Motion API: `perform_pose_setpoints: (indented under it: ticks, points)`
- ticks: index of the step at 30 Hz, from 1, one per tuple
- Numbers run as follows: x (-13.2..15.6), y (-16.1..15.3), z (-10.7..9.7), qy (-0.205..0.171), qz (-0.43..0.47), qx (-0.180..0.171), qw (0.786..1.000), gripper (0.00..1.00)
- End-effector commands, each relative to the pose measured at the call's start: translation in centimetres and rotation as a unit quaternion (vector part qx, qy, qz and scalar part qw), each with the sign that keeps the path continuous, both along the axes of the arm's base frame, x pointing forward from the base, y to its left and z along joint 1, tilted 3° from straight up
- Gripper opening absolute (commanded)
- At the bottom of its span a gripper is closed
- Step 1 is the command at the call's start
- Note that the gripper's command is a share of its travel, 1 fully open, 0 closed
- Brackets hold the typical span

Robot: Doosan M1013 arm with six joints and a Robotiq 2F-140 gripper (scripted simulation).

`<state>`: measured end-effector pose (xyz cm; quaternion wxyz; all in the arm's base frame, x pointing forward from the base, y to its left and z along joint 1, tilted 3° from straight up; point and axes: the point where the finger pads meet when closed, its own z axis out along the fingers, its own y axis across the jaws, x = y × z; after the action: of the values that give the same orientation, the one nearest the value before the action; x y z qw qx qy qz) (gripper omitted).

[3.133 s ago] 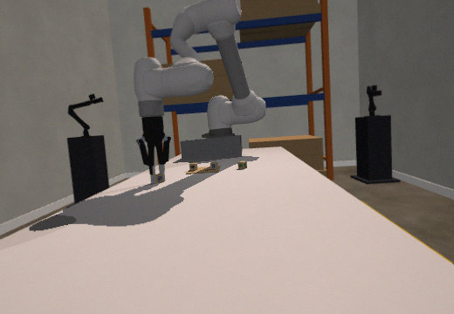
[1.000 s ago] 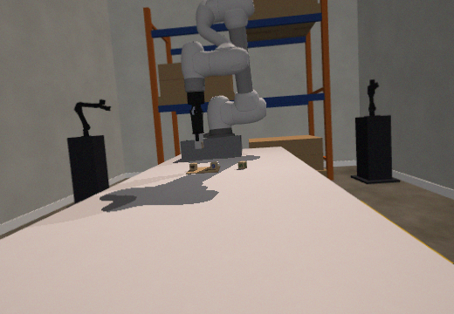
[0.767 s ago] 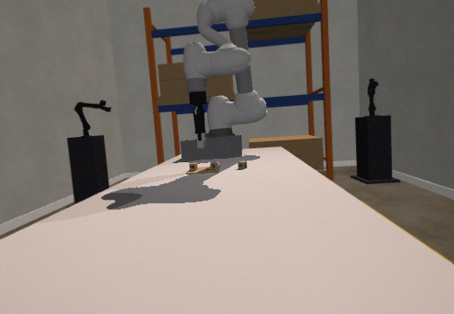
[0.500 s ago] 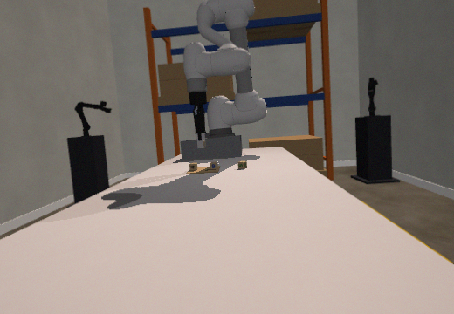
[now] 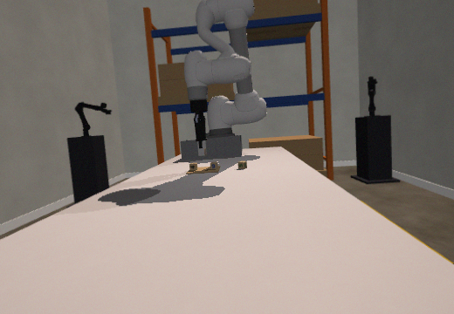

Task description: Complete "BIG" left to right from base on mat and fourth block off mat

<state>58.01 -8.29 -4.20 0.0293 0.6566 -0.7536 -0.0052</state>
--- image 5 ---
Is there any tan square mat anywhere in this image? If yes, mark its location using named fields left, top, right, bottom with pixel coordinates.
left=186, top=166, right=220, bottom=174

